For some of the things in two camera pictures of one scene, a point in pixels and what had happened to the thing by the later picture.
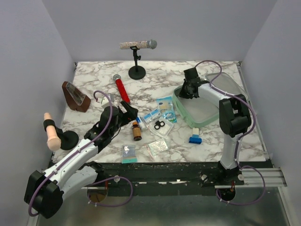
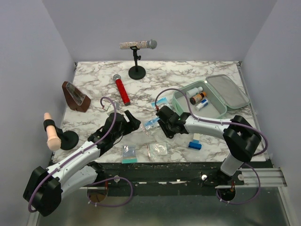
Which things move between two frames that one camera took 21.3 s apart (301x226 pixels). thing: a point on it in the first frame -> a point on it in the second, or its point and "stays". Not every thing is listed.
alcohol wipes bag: (151, 116) -> (151, 127)
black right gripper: (182, 93) -> (167, 132)
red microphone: (121, 89) stays
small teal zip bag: (128, 154) stays
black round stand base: (69, 141) stays
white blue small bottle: (140, 124) -> (203, 103)
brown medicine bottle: (136, 131) -> (193, 100)
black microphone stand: (136, 72) stays
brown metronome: (75, 100) stays
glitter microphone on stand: (151, 44) stays
